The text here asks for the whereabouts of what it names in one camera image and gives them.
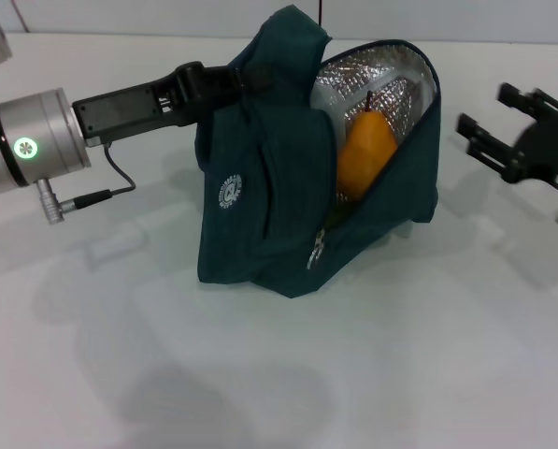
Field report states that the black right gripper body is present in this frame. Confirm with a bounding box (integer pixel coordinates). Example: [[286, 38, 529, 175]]
[[502, 106, 558, 188]]

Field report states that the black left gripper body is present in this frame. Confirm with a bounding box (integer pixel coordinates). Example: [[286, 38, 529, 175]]
[[71, 60, 209, 149]]

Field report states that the dark teal insulated lunch bag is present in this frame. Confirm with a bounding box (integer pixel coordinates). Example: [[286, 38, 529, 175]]
[[193, 4, 441, 300]]

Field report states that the orange pear with brown stem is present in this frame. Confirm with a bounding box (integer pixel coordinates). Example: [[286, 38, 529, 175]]
[[336, 91, 399, 202]]

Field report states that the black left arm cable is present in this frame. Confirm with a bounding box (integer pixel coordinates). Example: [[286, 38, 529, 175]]
[[37, 142, 137, 225]]

